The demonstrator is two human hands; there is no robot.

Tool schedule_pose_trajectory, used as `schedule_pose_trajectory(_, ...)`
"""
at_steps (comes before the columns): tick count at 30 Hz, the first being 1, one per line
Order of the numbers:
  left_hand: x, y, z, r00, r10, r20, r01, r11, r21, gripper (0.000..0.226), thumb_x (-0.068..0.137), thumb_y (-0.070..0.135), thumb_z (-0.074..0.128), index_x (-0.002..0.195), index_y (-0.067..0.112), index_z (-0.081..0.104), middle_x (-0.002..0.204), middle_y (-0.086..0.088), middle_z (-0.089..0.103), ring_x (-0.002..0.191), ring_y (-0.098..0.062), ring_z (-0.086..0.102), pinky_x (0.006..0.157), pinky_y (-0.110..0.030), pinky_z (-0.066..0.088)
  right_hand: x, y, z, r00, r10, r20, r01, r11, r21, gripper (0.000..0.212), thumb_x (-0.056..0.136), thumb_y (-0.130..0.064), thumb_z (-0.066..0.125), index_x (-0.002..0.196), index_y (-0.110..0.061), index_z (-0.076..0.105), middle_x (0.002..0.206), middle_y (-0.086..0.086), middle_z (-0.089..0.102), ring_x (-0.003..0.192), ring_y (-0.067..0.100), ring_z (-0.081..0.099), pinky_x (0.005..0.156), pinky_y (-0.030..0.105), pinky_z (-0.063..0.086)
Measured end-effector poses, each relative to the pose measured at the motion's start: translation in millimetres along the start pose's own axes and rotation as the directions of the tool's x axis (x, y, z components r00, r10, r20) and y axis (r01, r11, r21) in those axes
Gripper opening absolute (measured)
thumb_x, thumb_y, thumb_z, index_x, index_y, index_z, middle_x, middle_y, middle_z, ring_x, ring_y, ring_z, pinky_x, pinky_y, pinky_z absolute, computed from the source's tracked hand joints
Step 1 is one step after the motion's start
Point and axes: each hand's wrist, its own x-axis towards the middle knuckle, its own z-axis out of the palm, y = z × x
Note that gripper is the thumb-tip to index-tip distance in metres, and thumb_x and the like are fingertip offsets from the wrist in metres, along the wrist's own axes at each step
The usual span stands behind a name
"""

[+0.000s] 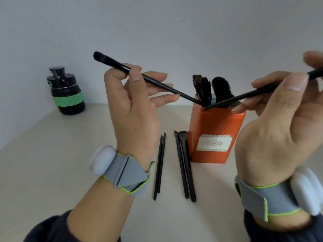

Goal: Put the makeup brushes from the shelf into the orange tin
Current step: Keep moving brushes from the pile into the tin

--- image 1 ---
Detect white wrist tracker grey strap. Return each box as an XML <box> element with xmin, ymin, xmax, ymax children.
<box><xmin>89</xmin><ymin>145</ymin><xmax>155</xmax><ymax>196</ymax></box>
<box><xmin>234</xmin><ymin>165</ymin><xmax>323</xmax><ymax>222</ymax></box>

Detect black green water bottle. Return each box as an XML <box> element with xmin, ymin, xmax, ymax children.
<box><xmin>46</xmin><ymin>67</ymin><xmax>86</xmax><ymax>116</ymax></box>

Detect person's left hand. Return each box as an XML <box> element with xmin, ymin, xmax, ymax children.
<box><xmin>104</xmin><ymin>63</ymin><xmax>180</xmax><ymax>172</ymax></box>

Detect person's right hand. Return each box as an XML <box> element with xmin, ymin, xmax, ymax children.
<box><xmin>231</xmin><ymin>50</ymin><xmax>323</xmax><ymax>187</ymax></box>

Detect orange square tin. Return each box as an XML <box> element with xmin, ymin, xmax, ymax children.
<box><xmin>187</xmin><ymin>94</ymin><xmax>247</xmax><ymax>164</ymax></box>

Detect person's right forearm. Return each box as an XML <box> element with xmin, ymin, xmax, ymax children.
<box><xmin>243</xmin><ymin>209</ymin><xmax>323</xmax><ymax>242</ymax></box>

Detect beige table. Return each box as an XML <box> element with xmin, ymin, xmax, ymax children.
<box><xmin>0</xmin><ymin>103</ymin><xmax>323</xmax><ymax>242</ymax></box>

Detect fluffy dark powder makeup brush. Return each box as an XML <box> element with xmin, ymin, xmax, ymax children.
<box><xmin>177</xmin><ymin>131</ymin><xmax>197</xmax><ymax>203</ymax></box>

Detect brushes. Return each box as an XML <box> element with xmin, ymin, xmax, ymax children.
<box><xmin>192</xmin><ymin>74</ymin><xmax>235</xmax><ymax>108</ymax></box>

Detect person's left forearm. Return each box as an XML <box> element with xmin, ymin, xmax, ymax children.
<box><xmin>24</xmin><ymin>176</ymin><xmax>149</xmax><ymax>242</ymax></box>

